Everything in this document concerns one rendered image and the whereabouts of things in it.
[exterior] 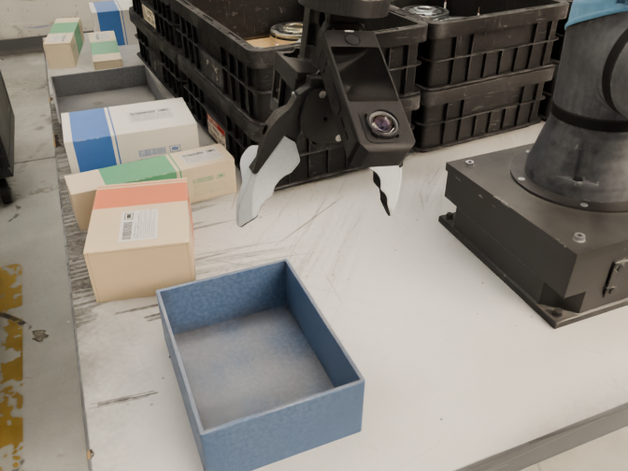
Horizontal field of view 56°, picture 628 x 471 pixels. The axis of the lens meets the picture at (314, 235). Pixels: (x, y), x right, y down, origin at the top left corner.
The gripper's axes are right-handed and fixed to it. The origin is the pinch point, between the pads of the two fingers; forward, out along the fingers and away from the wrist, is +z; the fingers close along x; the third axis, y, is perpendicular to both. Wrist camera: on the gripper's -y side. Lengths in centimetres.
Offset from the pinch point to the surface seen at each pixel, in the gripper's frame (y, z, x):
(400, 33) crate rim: 37.7, -8.8, -26.0
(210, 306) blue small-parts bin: 9.2, 15.4, 7.6
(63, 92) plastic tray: 91, 19, 22
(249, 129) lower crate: 37.3, 6.0, -3.7
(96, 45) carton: 107, 13, 14
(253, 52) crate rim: 35.2, -5.9, -2.9
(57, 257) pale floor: 137, 92, 29
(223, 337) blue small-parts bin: 6.7, 18.1, 6.5
